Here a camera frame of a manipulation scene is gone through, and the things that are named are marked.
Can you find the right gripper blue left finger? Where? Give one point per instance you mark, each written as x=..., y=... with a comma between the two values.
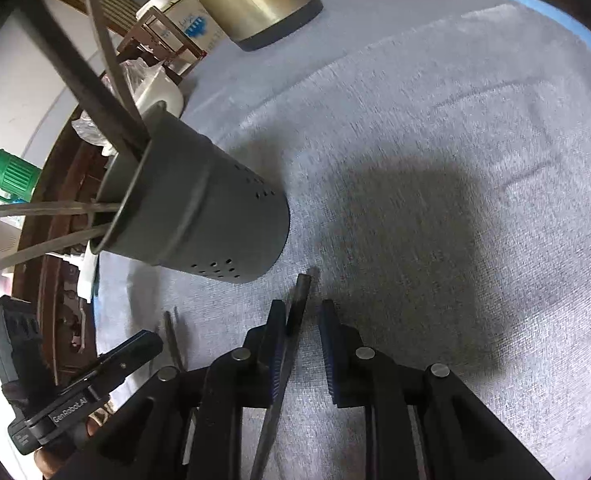
x=266, y=344

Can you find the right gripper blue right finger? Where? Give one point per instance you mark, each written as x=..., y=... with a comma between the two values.
x=348, y=362

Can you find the person's left hand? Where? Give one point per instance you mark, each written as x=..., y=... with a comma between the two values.
x=50, y=458

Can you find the white power strip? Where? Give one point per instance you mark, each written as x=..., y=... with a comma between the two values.
x=87, y=266

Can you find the grey metal utensil cup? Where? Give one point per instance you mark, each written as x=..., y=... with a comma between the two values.
x=190, y=207

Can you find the green thermos flask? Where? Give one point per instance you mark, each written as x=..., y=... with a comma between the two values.
x=18, y=179

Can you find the grey table cloth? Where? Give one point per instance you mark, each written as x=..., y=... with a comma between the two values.
x=436, y=155

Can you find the white plastic bowl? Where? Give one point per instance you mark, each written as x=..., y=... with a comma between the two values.
x=153, y=86

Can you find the wooden chair by freezer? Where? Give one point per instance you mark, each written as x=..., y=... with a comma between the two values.
x=159, y=41

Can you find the white chest freezer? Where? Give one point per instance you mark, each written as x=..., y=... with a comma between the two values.
x=196, y=23

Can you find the white rice cooker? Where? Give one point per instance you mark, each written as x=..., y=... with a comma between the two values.
x=160, y=5

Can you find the blue table cloth underneath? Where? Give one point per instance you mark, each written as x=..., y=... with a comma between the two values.
x=555, y=15

